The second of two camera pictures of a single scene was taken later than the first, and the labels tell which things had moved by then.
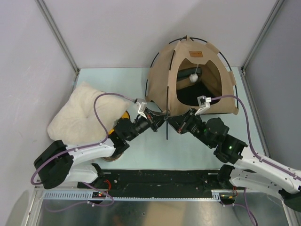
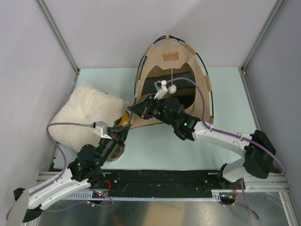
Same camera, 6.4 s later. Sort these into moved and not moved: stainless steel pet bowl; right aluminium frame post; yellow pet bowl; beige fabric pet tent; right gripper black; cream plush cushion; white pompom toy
Moved: right gripper black; white pompom toy; beige fabric pet tent
Not moved: stainless steel pet bowl; cream plush cushion; right aluminium frame post; yellow pet bowl
